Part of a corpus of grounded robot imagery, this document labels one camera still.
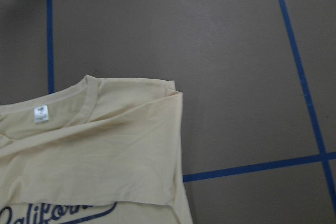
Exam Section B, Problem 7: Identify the cream long-sleeve graphic shirt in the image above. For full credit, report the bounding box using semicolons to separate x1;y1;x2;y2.
1;76;193;223

